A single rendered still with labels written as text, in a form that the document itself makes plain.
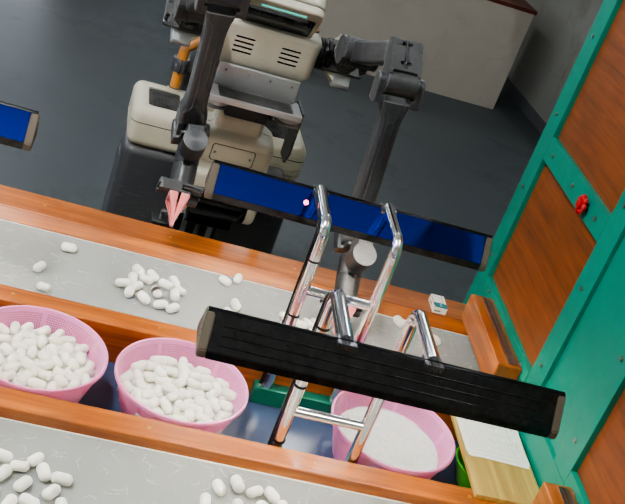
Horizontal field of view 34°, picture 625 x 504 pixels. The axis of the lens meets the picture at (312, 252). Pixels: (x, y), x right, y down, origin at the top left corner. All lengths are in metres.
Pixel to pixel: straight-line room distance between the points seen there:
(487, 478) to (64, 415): 0.83
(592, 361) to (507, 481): 0.29
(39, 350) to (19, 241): 0.38
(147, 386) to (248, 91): 0.99
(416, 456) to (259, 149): 1.07
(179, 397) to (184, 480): 0.24
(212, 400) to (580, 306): 0.77
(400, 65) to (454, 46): 4.78
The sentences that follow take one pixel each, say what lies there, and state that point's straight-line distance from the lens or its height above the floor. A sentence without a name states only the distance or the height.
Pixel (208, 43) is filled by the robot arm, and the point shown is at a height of 1.26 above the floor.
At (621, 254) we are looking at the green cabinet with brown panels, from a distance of 2.11.
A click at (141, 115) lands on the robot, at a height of 0.79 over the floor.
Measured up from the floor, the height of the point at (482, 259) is 1.07.
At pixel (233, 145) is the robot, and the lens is 2.84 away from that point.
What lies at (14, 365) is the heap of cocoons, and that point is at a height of 0.74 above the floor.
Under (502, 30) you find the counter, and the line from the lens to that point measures 7.16.
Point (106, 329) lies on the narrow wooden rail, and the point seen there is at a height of 0.75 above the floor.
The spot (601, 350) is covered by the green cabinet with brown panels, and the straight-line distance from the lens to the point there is 2.09.
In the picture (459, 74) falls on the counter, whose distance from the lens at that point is 7.18.
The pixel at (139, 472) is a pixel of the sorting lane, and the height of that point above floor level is 0.74.
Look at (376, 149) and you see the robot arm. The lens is 2.35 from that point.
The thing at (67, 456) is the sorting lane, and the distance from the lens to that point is 1.85.
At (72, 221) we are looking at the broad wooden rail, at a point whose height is 0.77.
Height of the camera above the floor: 1.94
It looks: 26 degrees down
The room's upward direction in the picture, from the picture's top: 21 degrees clockwise
